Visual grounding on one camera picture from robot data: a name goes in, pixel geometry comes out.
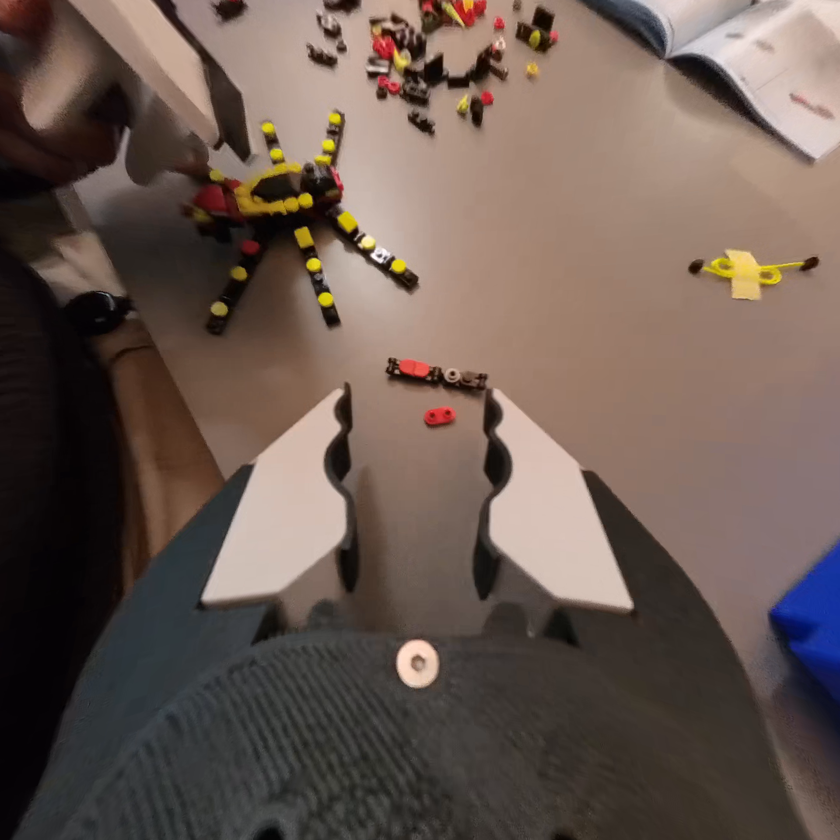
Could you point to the pile of lego pieces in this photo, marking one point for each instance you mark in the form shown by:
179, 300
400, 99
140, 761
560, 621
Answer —
420, 65

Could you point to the small red lego plate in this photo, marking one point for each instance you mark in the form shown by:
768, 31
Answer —
438, 416

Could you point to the person's left hand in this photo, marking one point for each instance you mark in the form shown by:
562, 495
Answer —
46, 154

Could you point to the black lego strip red tile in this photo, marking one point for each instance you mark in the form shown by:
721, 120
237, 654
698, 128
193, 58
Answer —
413, 367

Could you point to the blue plastic bin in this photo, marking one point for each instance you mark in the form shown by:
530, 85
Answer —
814, 623

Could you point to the red and black lego piece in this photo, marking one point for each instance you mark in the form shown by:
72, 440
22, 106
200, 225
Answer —
229, 6

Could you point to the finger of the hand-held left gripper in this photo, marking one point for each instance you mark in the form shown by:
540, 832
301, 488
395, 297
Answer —
157, 144
170, 72

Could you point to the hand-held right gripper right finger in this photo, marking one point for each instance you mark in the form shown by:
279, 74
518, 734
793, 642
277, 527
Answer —
551, 525

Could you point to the beige tape piece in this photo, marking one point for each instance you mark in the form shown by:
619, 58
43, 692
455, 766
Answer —
745, 289

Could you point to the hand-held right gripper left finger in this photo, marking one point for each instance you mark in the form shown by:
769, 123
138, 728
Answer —
282, 525

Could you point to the person's black sweater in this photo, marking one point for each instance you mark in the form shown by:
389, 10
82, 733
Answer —
46, 525

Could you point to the yellow black lego spider model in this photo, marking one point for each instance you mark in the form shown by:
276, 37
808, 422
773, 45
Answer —
282, 190

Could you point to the wristwatch with mesh band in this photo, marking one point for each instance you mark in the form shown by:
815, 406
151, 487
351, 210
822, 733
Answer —
98, 312

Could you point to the person's left forearm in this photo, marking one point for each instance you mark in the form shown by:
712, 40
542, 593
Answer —
79, 262

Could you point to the open instruction booklet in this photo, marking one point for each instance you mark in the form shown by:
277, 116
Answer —
754, 65

